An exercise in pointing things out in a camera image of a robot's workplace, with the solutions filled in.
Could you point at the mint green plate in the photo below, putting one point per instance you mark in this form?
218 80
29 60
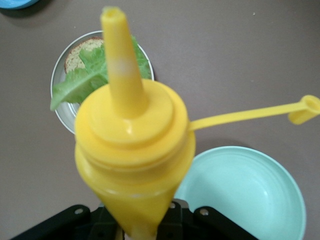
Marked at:
237 187

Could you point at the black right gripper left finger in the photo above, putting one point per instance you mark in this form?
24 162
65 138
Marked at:
75 225

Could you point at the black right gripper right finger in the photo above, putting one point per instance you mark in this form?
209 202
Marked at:
212 225

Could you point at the brown table cover sheet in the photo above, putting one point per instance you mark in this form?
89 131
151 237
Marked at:
237 50

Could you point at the blue plate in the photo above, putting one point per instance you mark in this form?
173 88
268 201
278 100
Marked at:
15 3

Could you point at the brown bread slice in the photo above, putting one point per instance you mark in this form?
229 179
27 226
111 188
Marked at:
75 58

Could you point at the green lettuce leaf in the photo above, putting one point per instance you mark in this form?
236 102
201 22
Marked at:
75 87

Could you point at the beige plate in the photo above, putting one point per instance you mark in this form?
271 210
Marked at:
65 117

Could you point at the yellow squeeze bottle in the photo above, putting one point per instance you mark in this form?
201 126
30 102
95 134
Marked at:
130 150

